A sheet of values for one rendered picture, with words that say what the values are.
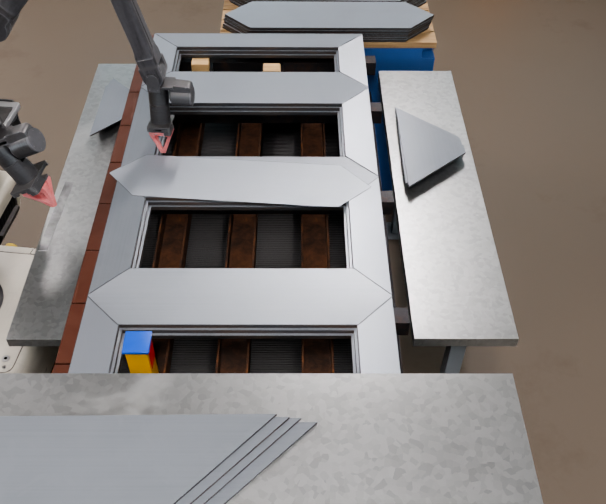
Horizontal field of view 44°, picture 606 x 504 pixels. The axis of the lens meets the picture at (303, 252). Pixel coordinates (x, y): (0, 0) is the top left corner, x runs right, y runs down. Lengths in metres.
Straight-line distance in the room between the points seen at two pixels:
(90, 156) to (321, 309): 1.09
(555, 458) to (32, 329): 1.69
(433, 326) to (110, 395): 0.85
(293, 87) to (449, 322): 0.98
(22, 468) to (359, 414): 0.59
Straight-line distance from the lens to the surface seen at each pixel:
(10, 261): 2.87
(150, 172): 2.19
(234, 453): 1.34
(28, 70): 4.39
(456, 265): 2.08
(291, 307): 1.80
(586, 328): 3.05
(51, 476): 1.37
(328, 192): 2.09
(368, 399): 1.42
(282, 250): 2.35
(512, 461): 1.40
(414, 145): 2.38
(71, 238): 2.30
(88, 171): 2.51
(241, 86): 2.51
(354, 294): 1.83
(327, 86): 2.50
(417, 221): 2.18
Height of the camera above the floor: 2.24
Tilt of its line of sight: 46 degrees down
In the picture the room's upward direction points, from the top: 1 degrees clockwise
